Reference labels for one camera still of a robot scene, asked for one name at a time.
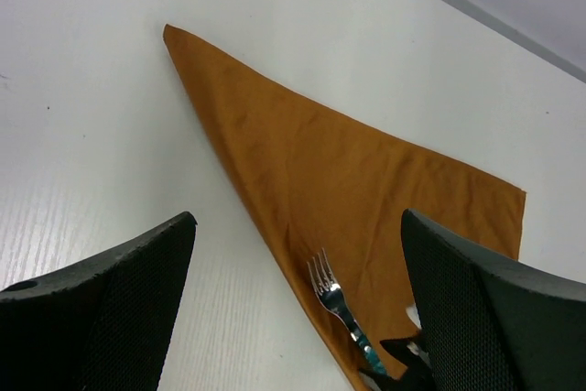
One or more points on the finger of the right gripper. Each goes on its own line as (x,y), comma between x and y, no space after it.
(412,353)

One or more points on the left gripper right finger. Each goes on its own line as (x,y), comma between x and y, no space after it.
(490,322)

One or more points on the orange-brown cloth napkin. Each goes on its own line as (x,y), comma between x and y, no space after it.
(313,179)

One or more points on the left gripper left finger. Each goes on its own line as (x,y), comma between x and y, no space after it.
(103,323)

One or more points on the fork with teal handle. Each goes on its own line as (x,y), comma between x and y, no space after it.
(329,292)

